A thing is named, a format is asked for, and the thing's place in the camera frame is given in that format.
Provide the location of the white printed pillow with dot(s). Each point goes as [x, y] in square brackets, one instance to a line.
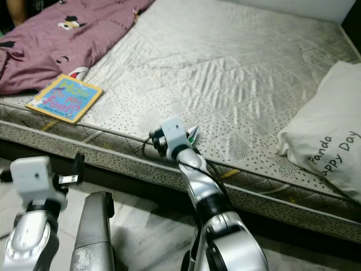
[327, 130]

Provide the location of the colourful children's picture book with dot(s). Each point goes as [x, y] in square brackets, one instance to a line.
[65, 97]

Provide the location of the white grey quilted mattress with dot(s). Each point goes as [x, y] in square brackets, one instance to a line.
[225, 68]

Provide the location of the purple cartoon mouse blanket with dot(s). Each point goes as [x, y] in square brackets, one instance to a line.
[51, 45]

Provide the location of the silver robot right leg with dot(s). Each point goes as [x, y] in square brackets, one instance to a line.
[190, 257]

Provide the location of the black bed frame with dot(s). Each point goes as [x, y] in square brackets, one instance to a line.
[135, 186]

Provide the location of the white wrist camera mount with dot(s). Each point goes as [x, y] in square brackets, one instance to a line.
[34, 178]
[173, 134]

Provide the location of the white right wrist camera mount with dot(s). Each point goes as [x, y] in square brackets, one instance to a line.
[173, 134]

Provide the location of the silver robot leg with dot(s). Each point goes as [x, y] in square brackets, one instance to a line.
[190, 257]
[93, 237]

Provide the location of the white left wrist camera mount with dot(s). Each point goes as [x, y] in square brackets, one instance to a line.
[34, 178]

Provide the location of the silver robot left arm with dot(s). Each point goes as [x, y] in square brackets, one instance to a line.
[28, 248]

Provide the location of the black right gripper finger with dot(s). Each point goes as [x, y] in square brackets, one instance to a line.
[160, 141]

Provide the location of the small green white object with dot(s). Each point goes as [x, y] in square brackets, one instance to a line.
[193, 135]

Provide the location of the silver robot left leg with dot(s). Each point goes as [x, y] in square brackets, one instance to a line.
[93, 237]

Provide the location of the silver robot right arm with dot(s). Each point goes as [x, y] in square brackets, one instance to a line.
[208, 197]

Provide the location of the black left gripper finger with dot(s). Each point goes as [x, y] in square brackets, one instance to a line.
[78, 166]

